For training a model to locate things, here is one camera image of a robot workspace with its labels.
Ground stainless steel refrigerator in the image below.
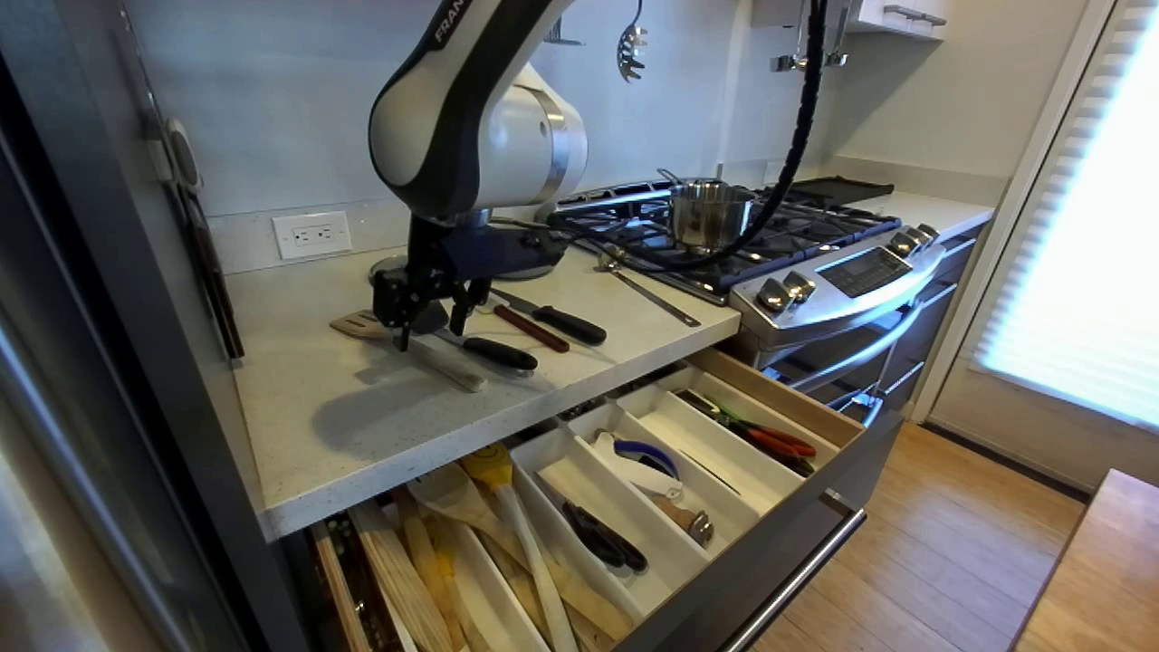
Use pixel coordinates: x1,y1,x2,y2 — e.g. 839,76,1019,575
0,47,312,652

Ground red handled scissors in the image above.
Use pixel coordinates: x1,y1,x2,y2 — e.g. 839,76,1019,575
679,388,813,473

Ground wooden spoon in drawer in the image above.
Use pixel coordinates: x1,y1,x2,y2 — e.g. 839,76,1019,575
408,463,629,652

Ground black spatula turner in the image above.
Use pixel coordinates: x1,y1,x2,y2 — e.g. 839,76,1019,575
421,330,539,371

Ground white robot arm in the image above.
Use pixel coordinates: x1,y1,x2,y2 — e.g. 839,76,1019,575
366,0,588,335

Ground stainless steel pot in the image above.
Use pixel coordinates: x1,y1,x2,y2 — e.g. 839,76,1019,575
664,170,753,252

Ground black handled knife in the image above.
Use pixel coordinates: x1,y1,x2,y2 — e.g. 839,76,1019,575
491,287,608,342

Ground black peeler in drawer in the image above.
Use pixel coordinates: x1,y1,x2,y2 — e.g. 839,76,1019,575
562,502,647,572

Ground black cable bundle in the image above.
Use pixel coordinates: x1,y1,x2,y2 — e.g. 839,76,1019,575
529,0,838,275

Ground white upper cabinet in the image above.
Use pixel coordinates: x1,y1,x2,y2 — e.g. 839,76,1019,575
846,0,950,41

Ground wall knife rack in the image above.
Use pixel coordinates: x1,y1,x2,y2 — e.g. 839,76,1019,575
114,0,246,363

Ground white drawer organizer tray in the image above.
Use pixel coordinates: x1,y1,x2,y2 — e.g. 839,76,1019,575
515,388,803,623

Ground wooden table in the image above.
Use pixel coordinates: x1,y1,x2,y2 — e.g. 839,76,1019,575
1009,472,1159,652

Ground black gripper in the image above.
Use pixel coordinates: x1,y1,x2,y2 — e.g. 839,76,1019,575
370,220,487,335

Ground blue handled utensil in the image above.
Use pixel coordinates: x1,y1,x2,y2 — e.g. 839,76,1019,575
612,438,679,478

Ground stainless steel oven range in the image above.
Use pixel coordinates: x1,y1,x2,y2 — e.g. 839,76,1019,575
551,177,992,420

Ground white wall outlet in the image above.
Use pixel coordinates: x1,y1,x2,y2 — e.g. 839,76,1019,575
273,211,351,262

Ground open wooden kitchen drawer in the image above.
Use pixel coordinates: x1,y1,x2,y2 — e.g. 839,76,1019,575
305,350,861,652

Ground long metal ladle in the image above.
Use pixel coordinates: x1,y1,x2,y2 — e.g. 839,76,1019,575
574,240,698,326

